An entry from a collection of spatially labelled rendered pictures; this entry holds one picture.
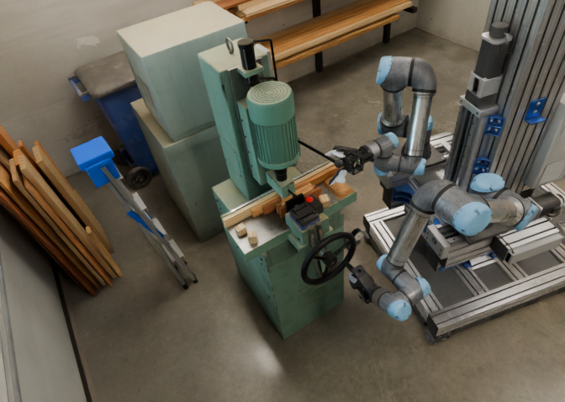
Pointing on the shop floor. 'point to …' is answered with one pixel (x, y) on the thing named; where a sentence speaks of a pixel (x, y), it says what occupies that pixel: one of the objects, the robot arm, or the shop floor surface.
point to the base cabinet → (291, 288)
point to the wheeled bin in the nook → (118, 112)
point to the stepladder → (87, 161)
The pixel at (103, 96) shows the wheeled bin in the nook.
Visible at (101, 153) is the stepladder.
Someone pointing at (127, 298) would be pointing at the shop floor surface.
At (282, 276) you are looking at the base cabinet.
